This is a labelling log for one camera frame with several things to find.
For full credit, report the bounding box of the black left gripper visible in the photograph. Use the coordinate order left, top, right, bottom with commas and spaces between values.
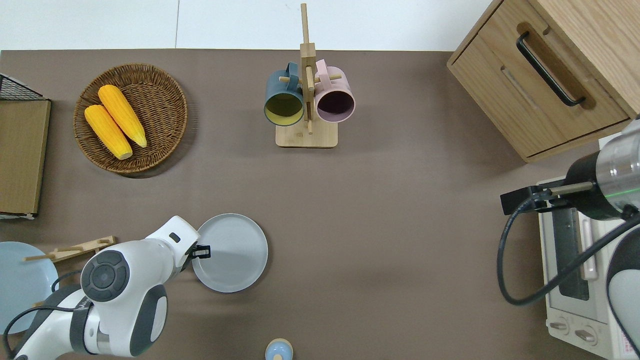
180, 244, 212, 273

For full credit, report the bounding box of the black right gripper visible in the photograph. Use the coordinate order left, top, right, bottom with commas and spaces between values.
500, 151, 626, 222

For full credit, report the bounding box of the gray plate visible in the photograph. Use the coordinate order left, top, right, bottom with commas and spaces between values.
191, 213, 269, 294

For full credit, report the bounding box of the wooden plate rack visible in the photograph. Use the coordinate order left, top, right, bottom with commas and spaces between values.
22, 235, 118, 264

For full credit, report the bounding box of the wooden mug rack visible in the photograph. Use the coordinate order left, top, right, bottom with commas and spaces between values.
275, 2, 344, 148

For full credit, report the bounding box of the light blue plate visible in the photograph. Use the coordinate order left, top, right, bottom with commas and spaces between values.
0, 241, 59, 335

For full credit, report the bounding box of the white toaster oven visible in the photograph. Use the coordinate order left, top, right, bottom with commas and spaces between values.
536, 136, 640, 360

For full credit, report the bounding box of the wooden drawer cabinet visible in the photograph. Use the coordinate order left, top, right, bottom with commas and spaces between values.
446, 0, 640, 164

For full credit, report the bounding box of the brown table mat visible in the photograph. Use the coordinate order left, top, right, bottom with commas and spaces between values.
0, 48, 640, 360

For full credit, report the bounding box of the yellow corn cob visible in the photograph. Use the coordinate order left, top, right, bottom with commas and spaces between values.
84, 104, 134, 161
98, 84, 148, 149

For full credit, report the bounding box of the round wicker basket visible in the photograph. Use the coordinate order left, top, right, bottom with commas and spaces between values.
73, 63, 189, 174

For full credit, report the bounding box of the dark teal mug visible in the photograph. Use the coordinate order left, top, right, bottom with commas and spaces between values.
263, 62, 305, 127

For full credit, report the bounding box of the pink mug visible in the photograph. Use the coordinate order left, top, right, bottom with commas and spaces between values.
314, 59, 356, 124

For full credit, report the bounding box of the white oven door handle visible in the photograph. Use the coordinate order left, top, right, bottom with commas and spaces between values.
579, 215, 599, 281

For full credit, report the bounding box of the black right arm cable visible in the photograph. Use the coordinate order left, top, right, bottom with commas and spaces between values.
496, 192, 640, 307

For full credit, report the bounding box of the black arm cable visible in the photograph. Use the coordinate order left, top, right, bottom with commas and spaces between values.
496, 192, 640, 307
2, 270, 83, 358

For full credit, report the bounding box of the black cabinet handle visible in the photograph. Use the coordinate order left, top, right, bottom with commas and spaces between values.
516, 31, 587, 108

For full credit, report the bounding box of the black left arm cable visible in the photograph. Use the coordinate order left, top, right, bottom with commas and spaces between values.
2, 270, 83, 358

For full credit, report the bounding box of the wire grid shelf box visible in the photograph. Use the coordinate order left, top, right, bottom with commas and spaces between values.
0, 72, 52, 221

